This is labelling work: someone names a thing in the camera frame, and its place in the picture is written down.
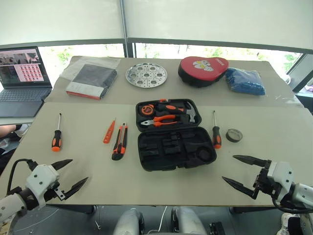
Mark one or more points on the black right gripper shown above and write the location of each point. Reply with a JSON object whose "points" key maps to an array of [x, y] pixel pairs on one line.
{"points": [[263, 182]]}

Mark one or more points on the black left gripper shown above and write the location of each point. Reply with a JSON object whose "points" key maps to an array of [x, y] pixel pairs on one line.
{"points": [[58, 193]]}

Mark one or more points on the orange black screwdriver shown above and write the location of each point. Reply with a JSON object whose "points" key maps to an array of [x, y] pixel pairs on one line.
{"points": [[216, 138], [56, 142]]}

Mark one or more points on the black electrical tape roll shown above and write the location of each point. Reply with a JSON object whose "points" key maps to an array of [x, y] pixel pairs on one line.
{"points": [[234, 135]]}

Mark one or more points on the orange voltage tester pen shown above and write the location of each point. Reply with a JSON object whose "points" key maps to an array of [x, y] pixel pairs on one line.
{"points": [[108, 133]]}

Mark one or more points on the orange black utility knife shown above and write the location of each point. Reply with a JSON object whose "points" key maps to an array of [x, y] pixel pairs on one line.
{"points": [[119, 144]]}

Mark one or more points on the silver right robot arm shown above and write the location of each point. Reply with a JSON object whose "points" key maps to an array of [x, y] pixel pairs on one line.
{"points": [[303, 193]]}

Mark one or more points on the black tool case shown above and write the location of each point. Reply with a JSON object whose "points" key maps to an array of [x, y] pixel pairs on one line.
{"points": [[171, 160]]}

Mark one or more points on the grey rounded robot leg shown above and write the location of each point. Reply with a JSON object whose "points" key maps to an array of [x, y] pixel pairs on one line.
{"points": [[188, 221], [127, 221]]}

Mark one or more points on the seated person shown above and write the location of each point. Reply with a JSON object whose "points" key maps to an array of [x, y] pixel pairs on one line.
{"points": [[7, 131]]}

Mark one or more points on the dark laptop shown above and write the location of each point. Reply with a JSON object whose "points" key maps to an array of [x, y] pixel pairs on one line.
{"points": [[22, 98]]}

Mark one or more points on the blue cloth bundle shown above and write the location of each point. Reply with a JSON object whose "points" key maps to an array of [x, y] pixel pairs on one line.
{"points": [[244, 82]]}

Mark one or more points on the dark cloth in plastic bag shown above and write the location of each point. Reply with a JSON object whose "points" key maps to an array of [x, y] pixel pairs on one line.
{"points": [[95, 78]]}

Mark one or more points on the white mug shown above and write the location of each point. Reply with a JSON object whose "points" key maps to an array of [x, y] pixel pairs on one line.
{"points": [[287, 79]]}

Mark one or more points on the orange black tape measure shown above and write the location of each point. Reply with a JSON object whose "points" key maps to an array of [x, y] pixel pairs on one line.
{"points": [[147, 109]]}

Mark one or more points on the round metal steamer plate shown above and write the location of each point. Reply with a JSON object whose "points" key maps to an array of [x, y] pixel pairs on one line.
{"points": [[146, 74]]}

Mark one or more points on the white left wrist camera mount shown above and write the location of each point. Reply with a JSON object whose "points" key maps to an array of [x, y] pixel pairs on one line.
{"points": [[40, 178]]}

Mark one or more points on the black window frame post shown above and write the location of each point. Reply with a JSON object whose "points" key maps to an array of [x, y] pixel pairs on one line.
{"points": [[128, 46]]}

